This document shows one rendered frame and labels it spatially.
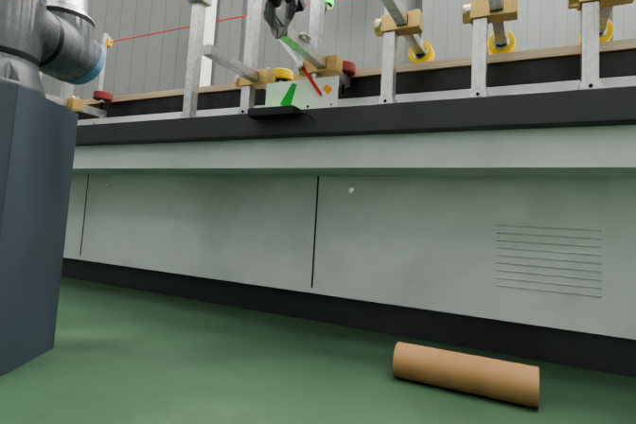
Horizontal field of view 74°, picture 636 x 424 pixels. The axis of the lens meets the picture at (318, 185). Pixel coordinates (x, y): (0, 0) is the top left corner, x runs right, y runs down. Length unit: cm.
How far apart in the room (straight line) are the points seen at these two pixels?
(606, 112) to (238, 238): 125
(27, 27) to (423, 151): 102
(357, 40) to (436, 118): 528
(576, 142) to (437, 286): 57
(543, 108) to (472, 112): 16
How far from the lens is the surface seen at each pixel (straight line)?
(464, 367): 105
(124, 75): 657
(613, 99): 119
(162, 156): 173
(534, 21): 742
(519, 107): 118
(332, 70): 136
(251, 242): 168
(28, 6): 125
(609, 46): 147
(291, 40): 119
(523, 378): 104
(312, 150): 134
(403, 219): 142
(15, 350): 118
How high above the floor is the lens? 36
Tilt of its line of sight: 5 degrees up
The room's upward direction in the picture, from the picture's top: 3 degrees clockwise
